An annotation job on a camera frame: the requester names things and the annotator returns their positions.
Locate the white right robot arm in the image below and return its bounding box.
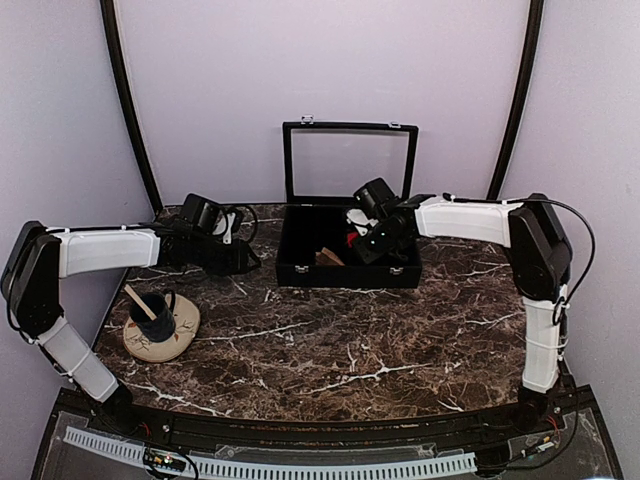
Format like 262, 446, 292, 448
345, 178, 580, 394

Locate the black glass-lid display case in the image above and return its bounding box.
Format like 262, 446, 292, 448
276, 119, 422, 289

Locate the dark blue mug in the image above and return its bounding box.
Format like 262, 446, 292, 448
129, 290, 176, 343

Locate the right black frame post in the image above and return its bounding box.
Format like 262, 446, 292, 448
486, 0, 545, 200

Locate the white slotted cable duct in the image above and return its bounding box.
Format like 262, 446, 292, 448
62, 427, 478, 479

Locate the tan brown sock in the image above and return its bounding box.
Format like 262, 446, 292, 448
315, 247, 345, 266

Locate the wooden stir stick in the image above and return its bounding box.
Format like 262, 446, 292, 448
124, 284, 156, 321

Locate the black frame post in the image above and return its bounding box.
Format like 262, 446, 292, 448
486, 0, 545, 200
99, 0, 164, 214

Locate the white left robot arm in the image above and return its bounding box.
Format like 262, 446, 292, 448
1, 193, 261, 436

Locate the cream branch-pattern plate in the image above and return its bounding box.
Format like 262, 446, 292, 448
123, 292, 200, 363

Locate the left black frame post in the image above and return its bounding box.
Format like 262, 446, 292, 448
99, 0, 164, 214

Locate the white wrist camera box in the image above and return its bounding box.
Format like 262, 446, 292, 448
346, 208, 375, 237

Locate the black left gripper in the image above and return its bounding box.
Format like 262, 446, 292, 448
190, 234, 260, 276

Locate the red orange argyle sock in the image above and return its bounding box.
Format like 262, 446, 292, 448
346, 231, 359, 248

